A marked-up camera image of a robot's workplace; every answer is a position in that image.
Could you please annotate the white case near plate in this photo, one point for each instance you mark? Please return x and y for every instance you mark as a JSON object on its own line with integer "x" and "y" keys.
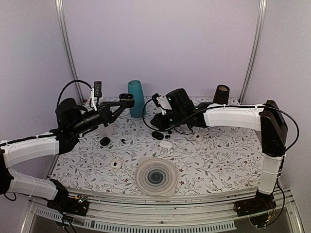
{"x": 116, "y": 164}

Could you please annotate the aluminium frame post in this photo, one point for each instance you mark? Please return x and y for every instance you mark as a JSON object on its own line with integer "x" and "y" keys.
{"x": 65, "y": 37}
{"x": 254, "y": 50}

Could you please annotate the aluminium front rail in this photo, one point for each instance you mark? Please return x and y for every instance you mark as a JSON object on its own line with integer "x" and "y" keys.
{"x": 210, "y": 213}

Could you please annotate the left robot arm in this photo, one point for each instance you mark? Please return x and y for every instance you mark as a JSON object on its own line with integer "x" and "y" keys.
{"x": 73, "y": 120}

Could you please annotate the spiral patterned ceramic plate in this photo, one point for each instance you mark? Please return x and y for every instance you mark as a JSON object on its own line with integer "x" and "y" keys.
{"x": 156, "y": 177}

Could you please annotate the teal tapered vase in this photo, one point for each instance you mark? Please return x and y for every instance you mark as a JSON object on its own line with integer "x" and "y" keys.
{"x": 135, "y": 88}

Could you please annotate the white ribbed vase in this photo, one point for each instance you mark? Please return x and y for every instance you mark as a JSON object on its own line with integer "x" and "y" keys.
{"x": 105, "y": 131}

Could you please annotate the black tapered vase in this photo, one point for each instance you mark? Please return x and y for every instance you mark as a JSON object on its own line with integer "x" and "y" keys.
{"x": 221, "y": 95}

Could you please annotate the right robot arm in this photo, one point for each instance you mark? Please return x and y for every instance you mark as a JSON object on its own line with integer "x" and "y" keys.
{"x": 177, "y": 109}

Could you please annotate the right aluminium frame post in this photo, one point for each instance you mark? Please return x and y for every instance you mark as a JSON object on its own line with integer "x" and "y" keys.
{"x": 254, "y": 50}

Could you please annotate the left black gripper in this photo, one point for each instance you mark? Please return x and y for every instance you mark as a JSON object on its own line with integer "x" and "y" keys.
{"x": 109, "y": 117}

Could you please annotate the left aluminium frame post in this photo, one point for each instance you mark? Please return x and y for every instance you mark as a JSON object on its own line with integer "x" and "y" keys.
{"x": 65, "y": 37}

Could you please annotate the white case with black button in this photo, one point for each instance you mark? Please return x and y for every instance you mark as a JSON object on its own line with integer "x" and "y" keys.
{"x": 198, "y": 137}

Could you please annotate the black gold-trimmed earbud case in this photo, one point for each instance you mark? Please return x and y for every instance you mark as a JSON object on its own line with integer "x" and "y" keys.
{"x": 128, "y": 99}

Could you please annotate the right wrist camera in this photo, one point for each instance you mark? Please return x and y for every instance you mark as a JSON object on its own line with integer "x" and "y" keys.
{"x": 162, "y": 103}

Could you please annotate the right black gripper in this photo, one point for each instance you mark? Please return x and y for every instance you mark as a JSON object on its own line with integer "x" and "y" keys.
{"x": 162, "y": 125}

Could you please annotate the floral patterned table mat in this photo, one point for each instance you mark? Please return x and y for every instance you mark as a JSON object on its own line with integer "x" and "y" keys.
{"x": 185, "y": 162}

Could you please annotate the small black earbud case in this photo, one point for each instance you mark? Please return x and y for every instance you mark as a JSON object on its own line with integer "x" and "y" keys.
{"x": 105, "y": 141}

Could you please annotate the white oval earbud case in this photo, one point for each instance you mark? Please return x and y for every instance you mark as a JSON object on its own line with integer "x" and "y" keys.
{"x": 166, "y": 144}

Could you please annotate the black oval earbud case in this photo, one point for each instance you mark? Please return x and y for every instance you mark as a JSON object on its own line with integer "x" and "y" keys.
{"x": 157, "y": 135}

